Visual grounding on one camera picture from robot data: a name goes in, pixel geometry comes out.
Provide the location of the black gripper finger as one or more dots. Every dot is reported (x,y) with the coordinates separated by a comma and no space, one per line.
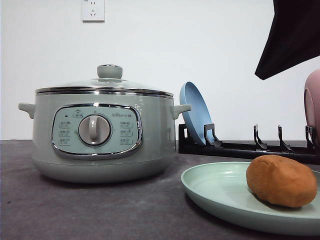
(294,37)

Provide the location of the brown potato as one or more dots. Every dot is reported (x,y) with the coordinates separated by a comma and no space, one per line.
(280,181)

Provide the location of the green plate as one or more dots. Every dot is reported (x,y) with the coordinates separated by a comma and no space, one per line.
(222,187)

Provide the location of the glass pot lid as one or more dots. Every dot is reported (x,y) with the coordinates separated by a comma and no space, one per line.
(109,81)

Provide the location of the blue plate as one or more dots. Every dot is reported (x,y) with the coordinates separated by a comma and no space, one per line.
(200,115)

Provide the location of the green electric steamer pot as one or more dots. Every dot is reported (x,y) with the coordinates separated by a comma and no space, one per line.
(103,136)

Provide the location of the black dish rack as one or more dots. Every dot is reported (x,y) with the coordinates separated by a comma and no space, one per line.
(213,147)

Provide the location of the grey table mat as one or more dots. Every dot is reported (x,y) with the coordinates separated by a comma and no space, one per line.
(35,206)

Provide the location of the white wall socket left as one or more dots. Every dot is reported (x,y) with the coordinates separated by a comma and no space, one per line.
(93,11)

